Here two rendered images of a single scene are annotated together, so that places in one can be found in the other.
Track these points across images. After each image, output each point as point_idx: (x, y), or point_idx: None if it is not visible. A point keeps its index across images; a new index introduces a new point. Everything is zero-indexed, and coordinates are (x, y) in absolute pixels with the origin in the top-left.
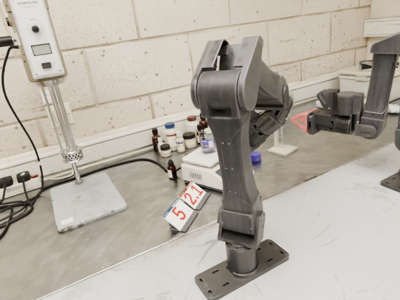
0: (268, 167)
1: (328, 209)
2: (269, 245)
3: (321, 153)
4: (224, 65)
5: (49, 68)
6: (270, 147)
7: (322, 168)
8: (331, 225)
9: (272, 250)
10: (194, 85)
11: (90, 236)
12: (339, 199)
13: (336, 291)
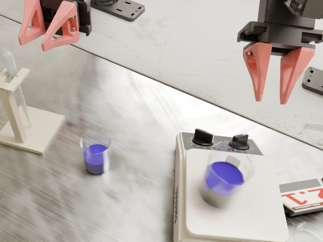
0: (125, 133)
1: (211, 53)
2: (312, 81)
3: (43, 74)
4: None
5: None
6: (13, 157)
7: (103, 67)
8: (237, 49)
9: (316, 77)
10: None
11: None
12: (183, 47)
13: (313, 43)
